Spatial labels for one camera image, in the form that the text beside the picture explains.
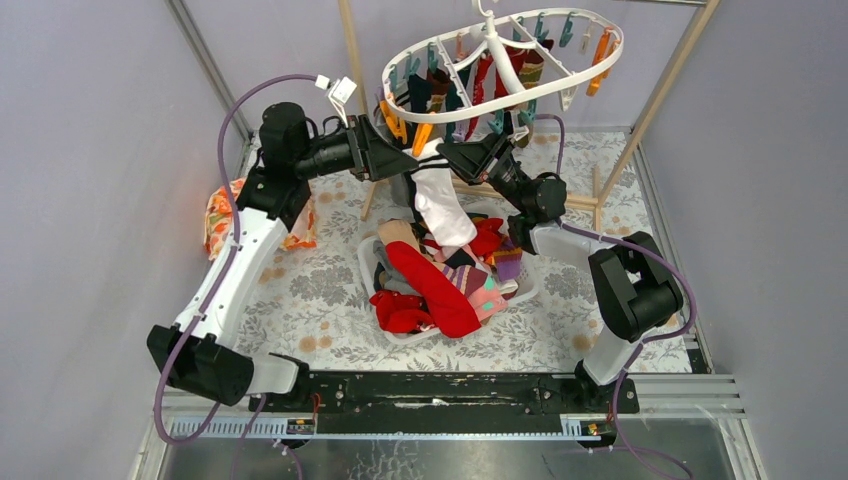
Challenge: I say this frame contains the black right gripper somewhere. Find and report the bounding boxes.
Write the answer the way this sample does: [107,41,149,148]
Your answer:
[434,131,529,215]

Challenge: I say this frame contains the white sock black stripes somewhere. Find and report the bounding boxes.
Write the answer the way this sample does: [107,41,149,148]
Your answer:
[410,155,477,247]

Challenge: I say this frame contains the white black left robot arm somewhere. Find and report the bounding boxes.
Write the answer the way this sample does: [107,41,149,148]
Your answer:
[147,102,417,411]

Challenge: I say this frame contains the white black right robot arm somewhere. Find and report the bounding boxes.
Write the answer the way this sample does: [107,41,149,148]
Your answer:
[436,134,694,412]

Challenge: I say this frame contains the white oval clip hanger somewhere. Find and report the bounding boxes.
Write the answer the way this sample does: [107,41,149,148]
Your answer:
[381,1,624,124]

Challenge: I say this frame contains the dark teal hanging sock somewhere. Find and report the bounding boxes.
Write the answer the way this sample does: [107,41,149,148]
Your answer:
[444,82,463,143]

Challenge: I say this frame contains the red patterned hanging sock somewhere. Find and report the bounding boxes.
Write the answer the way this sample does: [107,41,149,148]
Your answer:
[464,53,493,141]

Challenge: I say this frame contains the purple striped sock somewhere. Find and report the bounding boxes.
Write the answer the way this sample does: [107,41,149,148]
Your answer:
[489,238,523,282]

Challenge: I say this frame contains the olive striped hanging sock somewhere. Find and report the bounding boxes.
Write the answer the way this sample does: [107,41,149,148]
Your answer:
[510,50,544,148]

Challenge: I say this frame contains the white laundry basket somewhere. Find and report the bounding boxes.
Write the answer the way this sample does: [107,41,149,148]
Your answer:
[357,207,538,345]

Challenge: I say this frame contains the large red sock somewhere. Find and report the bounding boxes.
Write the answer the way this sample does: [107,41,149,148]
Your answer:
[369,246,482,339]

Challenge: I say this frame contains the floral orange fabric bag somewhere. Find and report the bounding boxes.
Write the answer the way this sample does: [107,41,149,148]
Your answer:
[203,187,317,261]

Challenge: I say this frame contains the orange clothespin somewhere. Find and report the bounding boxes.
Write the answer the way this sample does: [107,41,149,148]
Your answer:
[586,27,620,97]

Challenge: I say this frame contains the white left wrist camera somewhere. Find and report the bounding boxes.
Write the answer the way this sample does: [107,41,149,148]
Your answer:
[314,75,358,128]

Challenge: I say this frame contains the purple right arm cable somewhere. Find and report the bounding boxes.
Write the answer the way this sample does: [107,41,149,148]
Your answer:
[535,113,698,480]

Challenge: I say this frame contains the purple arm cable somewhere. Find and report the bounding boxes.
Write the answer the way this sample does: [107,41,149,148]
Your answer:
[152,73,333,446]
[535,113,698,480]

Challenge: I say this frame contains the wooden hanger stand frame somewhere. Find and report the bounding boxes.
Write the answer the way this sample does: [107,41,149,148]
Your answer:
[337,1,721,230]

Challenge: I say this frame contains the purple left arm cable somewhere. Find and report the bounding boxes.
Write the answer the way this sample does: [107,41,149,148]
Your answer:
[152,73,333,446]

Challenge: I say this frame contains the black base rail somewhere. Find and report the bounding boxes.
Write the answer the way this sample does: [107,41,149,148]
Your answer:
[249,371,640,435]

